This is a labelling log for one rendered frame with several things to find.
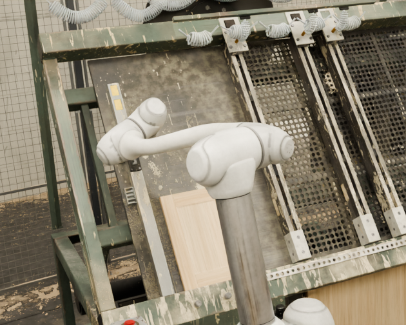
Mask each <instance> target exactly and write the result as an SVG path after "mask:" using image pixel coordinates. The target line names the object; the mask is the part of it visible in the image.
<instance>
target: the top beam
mask: <svg viewBox="0 0 406 325"><path fill-rule="evenodd" d="M364 11H365V13H364ZM344 12H347V13H348V17H352V16H353V15H355V16H357V17H358V18H359V17H360V16H361V15H362V14H363V13H364V14H363V16H362V17H361V18H360V21H361V25H360V26H359V27H358V28H356V29H354V30H365V29H371V28H383V27H389V26H401V25H406V0H400V1H386V2H379V3H374V4H373V5H359V6H349V9H348V10H345V11H344ZM347 13H343V14H347ZM250 17H251V18H250V19H246V21H249V22H247V23H250V24H249V25H250V26H252V25H253V24H254V23H256V22H257V21H258V23H257V24H256V25H255V26H253V27H252V28H251V29H250V31H251V34H250V35H249V36H248V37H247V39H246V42H253V41H265V40H271V39H275V38H272V37H268V36H266V28H264V27H263V26H262V25H261V24H260V23H259V21H260V22H261V23H263V24H264V25H265V26H266V27H268V26H269V25H271V24H274V25H280V24H281V23H285V24H287V25H289V24H288V22H287V19H286V17H285V14H284V12H282V13H275V14H262V15H250ZM217 25H218V28H217V29H216V30H215V31H214V32H213V33H212V38H213V40H212V41H211V43H208V45H205V46H203V45H202V46H199V47H197V46H191V45H188V42H187V41H186V39H187V37H186V36H185V35H184V34H182V33H181V32H180V31H179V29H180V30H182V31H183V32H184V33H185V34H186V35H189V33H191V32H202V31H204V30H206V31H208V32H210V33H211V32H212V31H213V30H214V29H215V27H216V26H217ZM250 26H249V27H250ZM348 31H353V30H348ZM225 43H226V41H225V39H224V35H223V33H222V30H221V27H220V24H219V21H218V19H206V20H199V21H185V22H177V23H174V22H173V21H168V22H161V23H148V24H140V25H126V26H113V27H105V28H91V29H84V30H70V31H63V32H49V33H41V34H39V35H38V38H37V48H38V51H39V57H40V60H41V63H42V64H43V59H45V58H52V57H55V58H56V59H57V62H58V63H63V62H70V61H81V60H87V59H99V58H105V57H117V56H123V55H135V54H146V53H152V52H164V51H170V50H181V49H188V48H200V47H206V46H217V45H223V44H225Z"/></svg>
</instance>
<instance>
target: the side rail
mask: <svg viewBox="0 0 406 325"><path fill-rule="evenodd" d="M43 66H44V68H43V70H42V75H43V80H44V85H45V88H46V93H47V97H48V102H49V105H50V111H51V114H52V119H53V125H54V128H55V133H56V136H57V142H58V145H59V150H60V154H61V159H62V162H63V167H64V172H65V176H66V181H67V185H68V190H69V193H70V199H71V202H72V207H73V212H74V215H75V221H76V224H77V229H78V232H79V238H80V242H81V246H82V252H83V255H84V260H85V264H86V269H87V272H88V278H89V281H90V286H91V289H92V295H93V300H94V303H95V309H96V312H97V316H99V315H100V314H101V313H102V312H104V311H108V310H112V309H115V308H116V307H115V302H114V299H113V293H112V290H111V286H110V280H109V277H108V272H107V269H106V264H105V261H104V255H103V252H102V248H101V242H100V239H99V234H98V231H97V226H96V223H95V217H94V214H93V210H92V204H91V201H90V196H89V193H88V188H87V185H86V180H85V176H84V172H83V168H82V163H81V158H80V155H79V150H78V147H77V142H76V139H75V134H74V130H73V126H72V120H71V117H70V112H69V109H68V104H67V101H66V96H65V92H64V88H63V82H62V79H61V75H60V71H59V66H58V63H57V59H56V58H55V59H48V60H43Z"/></svg>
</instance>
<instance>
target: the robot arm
mask: <svg viewBox="0 0 406 325"><path fill-rule="evenodd" d="M166 116H167V109H166V105H164V103H163V102H162V101H161V100H160V99H158V98H155V97H152V98H149V99H147V100H145V101H144V102H143V103H142V104H141V105H140V106H139V107H137V109H136V110H135V111H134V112H133V113H132V114H131V115H130V116H129V117H128V118H127V119H126V120H124V121H123V122H121V123H119V124H118V125H116V126H115V127H113V128H112V129H111V130H110V131H109V132H108V133H107V134H105V135H104V136H103V137H102V139H101V140H100V141H99V143H98V145H97V151H96V152H97V155H98V157H99V159H100V160H101V161H102V162H103V163H104V164H106V165H109V166H113V165H116V164H119V163H121V162H122V161H123V162H125V161H128V160H134V159H136V158H138V157H140V156H146V155H155V154H159V153H164V152H170V151H173V150H179V149H182V148H187V147H191V146H192V147H191V149H190V150H189V152H188V156H187V159H186V166H187V169H188V172H189V175H190V176H191V178H192V179H193V180H194V181H195V182H196V183H198V184H199V185H201V186H204V187H205V189H206V190H207V191H208V194H209V195H210V197H211V198H212V199H215V202H216V205H217V211H218V217H219V221H220V227H221V230H222V236H223V240H224V246H225V250H226V256H227V262H228V266H229V271H230V275H231V281H232V285H233V291H234V294H235V300H236V304H237V310H238V316H239V320H240V322H239V323H238V324H237V325H335V324H334V320H333V317H332V315H331V313H330V311H329V310H328V308H327V307H326V306H325V305H324V304H323V303H322V302H321V301H319V300H317V299H312V298H301V299H297V300H295V301H294V302H292V303H290V305H288V307H287V308H286V310H285V311H284V314H283V319H282V320H280V319H279V318H277V317H276V316H275V314H274V311H273V305H272V301H271V294H270V291H269V285H268V281H267V275H266V268H265V264H264V258H263V255H262V249H261V245H260V238H259V234H258V228H257V225H256V219H255V212H254V208H253V202H252V198H251V191H252V189H253V185H254V178H255V170H257V169H260V168H263V167H266V166H269V165H270V164H280V163H283V162H285V161H287V160H288V159H289V158H290V157H291V156H292V154H293V151H294V142H293V140H292V139H291V136H290V135H288V134H287V133H286V132H284V131H283V130H281V129H280V128H278V127H276V126H271V125H268V124H262V123H246V122H241V123H212V124H203V125H200V126H195V127H192V128H188V129H185V130H181V131H178V132H174V133H169V134H167V135H163V136H160V137H156V138H155V136H156V134H157V132H158V131H159V130H160V129H161V128H162V127H163V125H164V123H165V120H166Z"/></svg>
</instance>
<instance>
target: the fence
mask: <svg viewBox="0 0 406 325"><path fill-rule="evenodd" d="M114 85H117V89H118V92H119V95H115V96H112V93H111V88H110V86H114ZM106 90H107V93H108V98H109V101H110V105H111V110H112V113H113V118H114V120H115V125H117V124H119V123H121V122H123V121H124V120H126V119H127V118H128V117H127V114H126V109H125V107H124V102H123V99H122V95H121V91H120V88H119V84H118V83H113V84H107V87H106ZM117 99H120V100H121V103H122V108H123V110H116V108H115V103H114V100H117ZM125 163H126V167H127V170H128V175H129V178H130V182H131V187H133V188H134V191H135V196H136V198H137V209H138V212H139V217H140V221H141V224H142V229H143V232H144V236H145V239H146V244H147V247H148V251H149V254H150V259H151V263H152V266H153V271H154V274H155V278H156V281H157V286H158V289H159V293H160V297H164V296H167V295H172V294H175V292H174V289H173V285H172V282H171V278H170V275H169V270H168V266H167V263H166V259H165V256H164V251H163V249H162V244H161V241H160V237H159V233H158V229H157V225H156V222H155V218H154V215H153V210H152V207H151V203H150V198H149V196H148V191H147V188H146V184H145V181H144V177H143V174H142V170H140V171H136V172H130V168H129V165H128V161H125Z"/></svg>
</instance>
